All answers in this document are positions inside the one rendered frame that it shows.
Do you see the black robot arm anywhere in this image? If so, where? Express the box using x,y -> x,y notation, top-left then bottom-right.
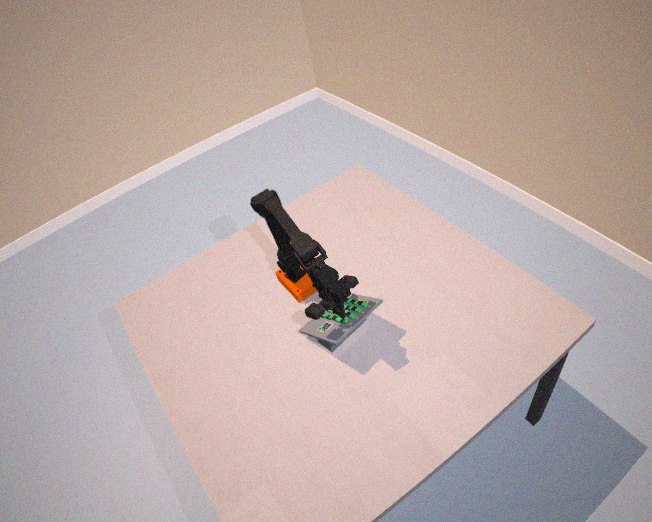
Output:
250,189 -> 353,302

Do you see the grey switch panel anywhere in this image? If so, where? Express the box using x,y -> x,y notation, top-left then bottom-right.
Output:
299,294 -> 384,352

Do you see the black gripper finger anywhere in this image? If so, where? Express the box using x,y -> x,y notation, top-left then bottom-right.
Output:
324,303 -> 345,319
333,299 -> 346,318

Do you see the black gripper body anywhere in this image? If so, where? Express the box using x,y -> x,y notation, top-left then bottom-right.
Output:
305,275 -> 359,320

